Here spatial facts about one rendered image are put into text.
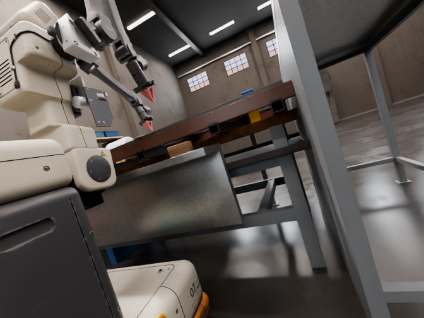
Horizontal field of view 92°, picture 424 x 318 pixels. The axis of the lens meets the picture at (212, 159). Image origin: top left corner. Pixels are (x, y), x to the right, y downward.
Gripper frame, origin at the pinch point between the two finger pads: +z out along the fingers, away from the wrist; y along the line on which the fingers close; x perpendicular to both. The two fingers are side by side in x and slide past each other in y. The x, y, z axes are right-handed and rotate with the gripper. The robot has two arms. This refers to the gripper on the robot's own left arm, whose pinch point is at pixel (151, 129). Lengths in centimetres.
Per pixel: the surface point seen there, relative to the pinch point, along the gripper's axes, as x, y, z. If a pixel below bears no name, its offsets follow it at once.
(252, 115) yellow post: 27, -72, 36
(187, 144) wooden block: 54, -45, 33
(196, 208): 48, -29, 61
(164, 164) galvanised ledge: 64, -36, 36
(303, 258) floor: 33, -58, 110
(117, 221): 47, 23, 46
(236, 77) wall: -1030, 3, -281
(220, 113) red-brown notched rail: 44, -62, 28
